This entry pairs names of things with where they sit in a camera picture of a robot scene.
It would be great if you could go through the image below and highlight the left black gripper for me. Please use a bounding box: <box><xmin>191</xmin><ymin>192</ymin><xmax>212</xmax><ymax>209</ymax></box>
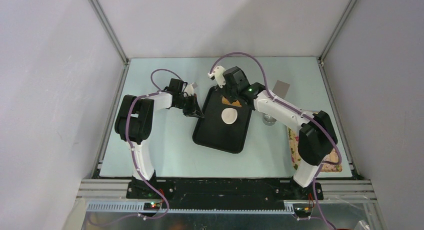
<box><xmin>174</xmin><ymin>93</ymin><xmax>204</xmax><ymax>119</ymax></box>

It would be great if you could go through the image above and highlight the wooden dough roller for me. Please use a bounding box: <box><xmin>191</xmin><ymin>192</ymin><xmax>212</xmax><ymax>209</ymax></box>
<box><xmin>221</xmin><ymin>96</ymin><xmax>242</xmax><ymax>108</ymax></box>

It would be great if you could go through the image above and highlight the black baking tray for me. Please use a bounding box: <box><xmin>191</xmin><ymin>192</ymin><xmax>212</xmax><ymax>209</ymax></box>
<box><xmin>192</xmin><ymin>86</ymin><xmax>252</xmax><ymax>154</ymax></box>

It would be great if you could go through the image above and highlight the white dough ball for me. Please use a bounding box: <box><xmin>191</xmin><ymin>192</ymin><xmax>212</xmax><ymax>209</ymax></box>
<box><xmin>221</xmin><ymin>108</ymin><xmax>238</xmax><ymax>125</ymax></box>

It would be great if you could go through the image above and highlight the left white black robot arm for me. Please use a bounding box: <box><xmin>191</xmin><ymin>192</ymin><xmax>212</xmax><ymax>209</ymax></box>
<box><xmin>114</xmin><ymin>78</ymin><xmax>204</xmax><ymax>198</ymax></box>

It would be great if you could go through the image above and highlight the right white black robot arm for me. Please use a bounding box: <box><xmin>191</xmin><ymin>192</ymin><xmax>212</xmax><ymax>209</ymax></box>
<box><xmin>209</xmin><ymin>66</ymin><xmax>338</xmax><ymax>199</ymax></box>

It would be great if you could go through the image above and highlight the small round metal cup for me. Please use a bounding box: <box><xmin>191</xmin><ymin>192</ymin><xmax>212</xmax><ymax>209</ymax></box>
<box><xmin>262</xmin><ymin>114</ymin><xmax>277</xmax><ymax>126</ymax></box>

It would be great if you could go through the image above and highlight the floral cloth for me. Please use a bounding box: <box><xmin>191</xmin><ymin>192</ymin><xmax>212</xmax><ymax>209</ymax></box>
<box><xmin>287</xmin><ymin>111</ymin><xmax>343</xmax><ymax>173</ymax></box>

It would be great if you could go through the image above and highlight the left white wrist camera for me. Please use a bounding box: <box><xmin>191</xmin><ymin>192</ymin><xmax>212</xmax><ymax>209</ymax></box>
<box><xmin>183</xmin><ymin>82</ymin><xmax>198</xmax><ymax>96</ymax></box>

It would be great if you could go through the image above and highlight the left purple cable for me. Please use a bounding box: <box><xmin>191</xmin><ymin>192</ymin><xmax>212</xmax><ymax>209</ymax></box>
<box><xmin>125</xmin><ymin>68</ymin><xmax>185</xmax><ymax>221</ymax></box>

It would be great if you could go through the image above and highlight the purple cable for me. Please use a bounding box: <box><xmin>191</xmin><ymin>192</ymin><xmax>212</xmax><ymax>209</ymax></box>
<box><xmin>210</xmin><ymin>52</ymin><xmax>343</xmax><ymax>230</ymax></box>
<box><xmin>125</xmin><ymin>68</ymin><xmax>185</xmax><ymax>221</ymax></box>

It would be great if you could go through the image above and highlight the metal spatula with red handle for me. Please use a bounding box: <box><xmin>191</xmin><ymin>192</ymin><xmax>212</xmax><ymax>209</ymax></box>
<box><xmin>272</xmin><ymin>80</ymin><xmax>290</xmax><ymax>99</ymax></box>

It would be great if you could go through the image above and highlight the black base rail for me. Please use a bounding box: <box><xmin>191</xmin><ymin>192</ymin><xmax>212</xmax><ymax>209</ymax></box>
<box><xmin>126</xmin><ymin>178</ymin><xmax>324</xmax><ymax>211</ymax></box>

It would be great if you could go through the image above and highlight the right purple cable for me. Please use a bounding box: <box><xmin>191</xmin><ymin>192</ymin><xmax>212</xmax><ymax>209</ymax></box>
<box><xmin>210</xmin><ymin>52</ymin><xmax>343</xmax><ymax>230</ymax></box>

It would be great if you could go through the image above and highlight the aluminium frame with cable duct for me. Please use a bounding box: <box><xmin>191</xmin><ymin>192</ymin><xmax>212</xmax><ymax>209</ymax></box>
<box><xmin>77</xmin><ymin>178</ymin><xmax>387</xmax><ymax>230</ymax></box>

